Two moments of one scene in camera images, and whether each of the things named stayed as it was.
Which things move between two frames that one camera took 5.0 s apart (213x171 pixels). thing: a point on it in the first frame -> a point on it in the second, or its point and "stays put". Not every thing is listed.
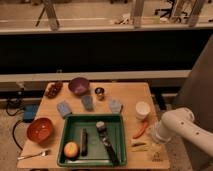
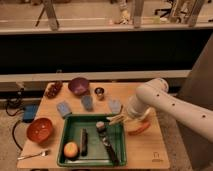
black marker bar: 83,142 stays put
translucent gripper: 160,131 -> 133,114
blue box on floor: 29,112 stays put
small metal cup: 100,92 stays put
